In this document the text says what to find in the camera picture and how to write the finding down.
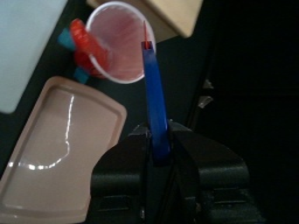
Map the translucent plastic cup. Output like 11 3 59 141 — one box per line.
84 1 158 85

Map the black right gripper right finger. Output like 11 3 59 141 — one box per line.
166 120 267 224

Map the beige wooden block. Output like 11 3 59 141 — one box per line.
86 0 204 44

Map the red and teal toy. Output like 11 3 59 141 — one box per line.
58 18 111 85

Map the white flat panel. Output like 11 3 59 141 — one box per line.
0 0 71 115

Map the pink plastic tray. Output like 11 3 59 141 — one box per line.
0 76 128 224

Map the blue handled pizza cutter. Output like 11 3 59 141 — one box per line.
140 19 174 165

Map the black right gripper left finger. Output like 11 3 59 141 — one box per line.
90 123 152 224

